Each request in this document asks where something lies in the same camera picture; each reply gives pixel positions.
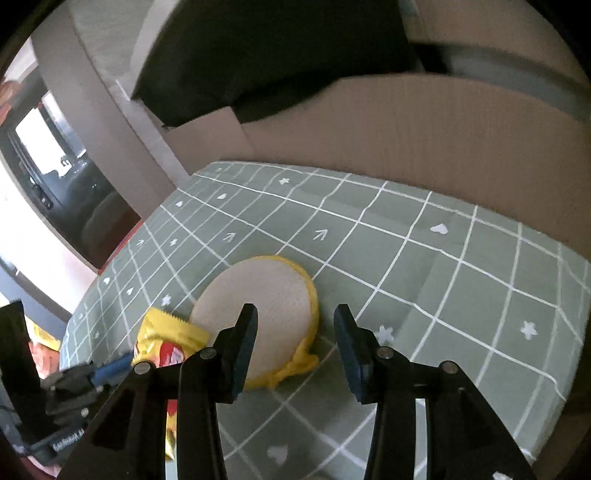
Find yellow snack wrapper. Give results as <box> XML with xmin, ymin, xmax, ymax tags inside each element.
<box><xmin>132</xmin><ymin>307</ymin><xmax>213</xmax><ymax>462</ymax></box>

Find grey kitchen countertop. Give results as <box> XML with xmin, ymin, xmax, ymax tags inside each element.
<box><xmin>68</xmin><ymin>0</ymin><xmax>195</xmax><ymax>176</ymax></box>

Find green checkered tablecloth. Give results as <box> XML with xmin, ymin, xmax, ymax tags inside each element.
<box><xmin>60</xmin><ymin>161</ymin><xmax>590</xmax><ymax>479</ymax></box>

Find yellow round sponge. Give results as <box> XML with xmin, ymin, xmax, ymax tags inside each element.
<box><xmin>189</xmin><ymin>256</ymin><xmax>320</xmax><ymax>390</ymax></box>

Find brown cardboard panel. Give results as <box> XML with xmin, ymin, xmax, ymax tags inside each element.
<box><xmin>164</xmin><ymin>75</ymin><xmax>591</xmax><ymax>256</ymax></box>

